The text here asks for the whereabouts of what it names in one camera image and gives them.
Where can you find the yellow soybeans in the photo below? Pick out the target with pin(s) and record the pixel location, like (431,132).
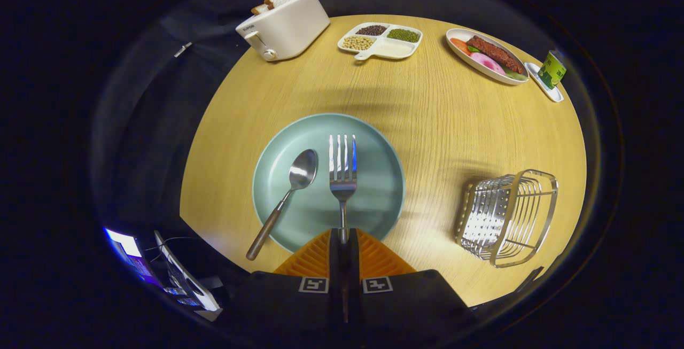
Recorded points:
(358,43)

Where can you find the brown meat slab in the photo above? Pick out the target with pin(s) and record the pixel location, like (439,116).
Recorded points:
(494,53)

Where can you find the white oval food plate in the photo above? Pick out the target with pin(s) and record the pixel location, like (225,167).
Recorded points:
(460,59)

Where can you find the green mung beans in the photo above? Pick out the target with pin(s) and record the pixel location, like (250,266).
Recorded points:
(403,35)

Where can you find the small white tray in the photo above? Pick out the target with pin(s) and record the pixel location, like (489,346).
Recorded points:
(550,92)

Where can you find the green vegetable slice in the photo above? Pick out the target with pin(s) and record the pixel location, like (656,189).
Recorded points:
(515,75)

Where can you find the lit monitor screen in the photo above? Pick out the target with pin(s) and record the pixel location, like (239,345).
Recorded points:
(128,247)

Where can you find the teal round plate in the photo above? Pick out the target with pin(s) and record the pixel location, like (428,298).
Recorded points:
(374,194)

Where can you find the white divided dish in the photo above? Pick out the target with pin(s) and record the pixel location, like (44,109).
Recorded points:
(395,49)

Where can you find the silver cloth clip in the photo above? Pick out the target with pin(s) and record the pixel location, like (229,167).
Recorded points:
(183,49)

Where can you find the small toast bread slice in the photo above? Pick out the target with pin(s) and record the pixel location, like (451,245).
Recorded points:
(260,9)

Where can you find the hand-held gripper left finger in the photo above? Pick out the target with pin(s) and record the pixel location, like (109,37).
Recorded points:
(299,301)

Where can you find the dark brown beans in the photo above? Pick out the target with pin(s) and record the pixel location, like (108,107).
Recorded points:
(372,30)

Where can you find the white toaster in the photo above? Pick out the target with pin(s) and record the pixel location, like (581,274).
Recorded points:
(294,25)

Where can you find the grey laptop computer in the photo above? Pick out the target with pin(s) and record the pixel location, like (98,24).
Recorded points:
(187,279)

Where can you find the orange tomato slice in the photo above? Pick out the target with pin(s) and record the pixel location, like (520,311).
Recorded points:
(459,46)

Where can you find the green label drink bottle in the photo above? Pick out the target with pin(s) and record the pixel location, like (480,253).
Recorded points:
(552,70)

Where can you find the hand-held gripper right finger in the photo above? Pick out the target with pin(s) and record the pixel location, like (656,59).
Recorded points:
(395,301)

